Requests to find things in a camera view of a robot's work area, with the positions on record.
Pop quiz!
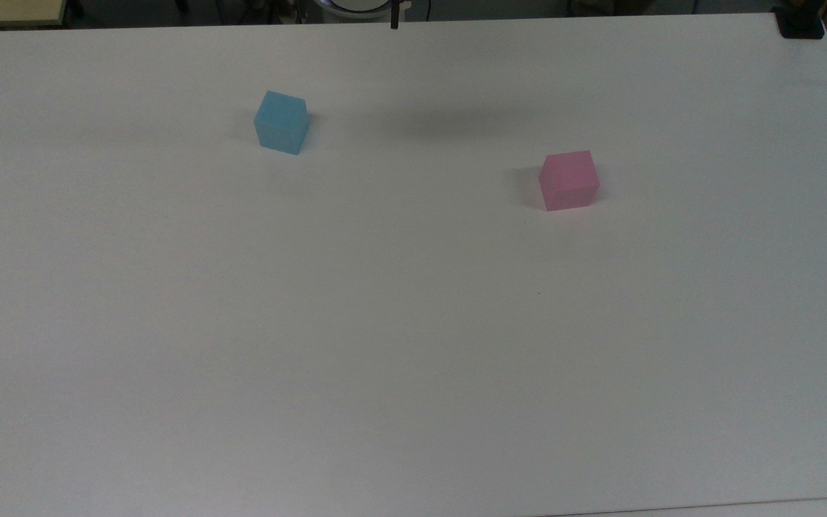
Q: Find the blue cube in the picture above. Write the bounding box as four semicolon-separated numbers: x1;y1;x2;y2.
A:
253;90;311;156

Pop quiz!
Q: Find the pink cube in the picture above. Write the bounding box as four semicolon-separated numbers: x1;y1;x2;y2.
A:
538;150;600;212

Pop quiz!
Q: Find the light wooden board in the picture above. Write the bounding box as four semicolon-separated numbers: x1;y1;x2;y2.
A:
0;0;70;28

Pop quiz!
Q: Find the black clamp stand base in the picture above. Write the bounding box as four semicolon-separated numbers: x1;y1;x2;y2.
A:
772;0;826;39

